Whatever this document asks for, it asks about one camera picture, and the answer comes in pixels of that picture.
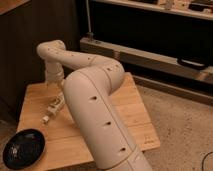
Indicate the wooden shelf with items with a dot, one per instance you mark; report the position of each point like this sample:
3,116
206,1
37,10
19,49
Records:
176,7

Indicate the vertical metal pole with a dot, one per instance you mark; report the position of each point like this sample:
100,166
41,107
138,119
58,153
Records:
90,32

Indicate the black ceramic bowl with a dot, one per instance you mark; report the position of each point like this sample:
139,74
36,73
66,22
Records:
24,149

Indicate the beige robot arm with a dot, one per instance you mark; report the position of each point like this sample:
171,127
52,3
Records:
89,79

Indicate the long beige metal rail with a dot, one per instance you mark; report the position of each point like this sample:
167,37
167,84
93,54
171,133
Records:
145,59

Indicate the black handle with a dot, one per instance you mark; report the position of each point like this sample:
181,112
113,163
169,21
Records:
192,65

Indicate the white plastic bottle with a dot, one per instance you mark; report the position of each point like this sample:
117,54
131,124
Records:
54,108

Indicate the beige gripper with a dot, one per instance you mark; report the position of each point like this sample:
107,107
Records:
54,73

